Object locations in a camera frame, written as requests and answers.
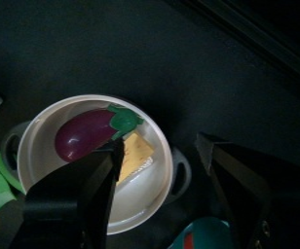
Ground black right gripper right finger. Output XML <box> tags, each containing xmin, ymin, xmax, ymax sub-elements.
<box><xmin>194</xmin><ymin>131</ymin><xmax>300</xmax><ymax>249</ymax></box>

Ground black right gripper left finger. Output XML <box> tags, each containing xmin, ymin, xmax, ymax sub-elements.
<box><xmin>8</xmin><ymin>137</ymin><xmax>126</xmax><ymax>249</ymax></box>

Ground teal basket orange rim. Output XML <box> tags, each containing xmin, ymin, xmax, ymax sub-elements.
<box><xmin>169</xmin><ymin>216</ymin><xmax>237</xmax><ymax>249</ymax></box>

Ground yellow toy cheese slice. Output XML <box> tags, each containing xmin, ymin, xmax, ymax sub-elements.
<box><xmin>115</xmin><ymin>130</ymin><xmax>157</xmax><ymax>187</ymax></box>

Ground purple toy eggplant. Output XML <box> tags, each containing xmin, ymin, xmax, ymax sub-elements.
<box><xmin>54</xmin><ymin>103</ymin><xmax>145</xmax><ymax>163</ymax></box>

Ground white toy pot grey handles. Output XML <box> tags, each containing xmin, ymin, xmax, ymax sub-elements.
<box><xmin>0</xmin><ymin>93</ymin><xmax>193</xmax><ymax>236</ymax></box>

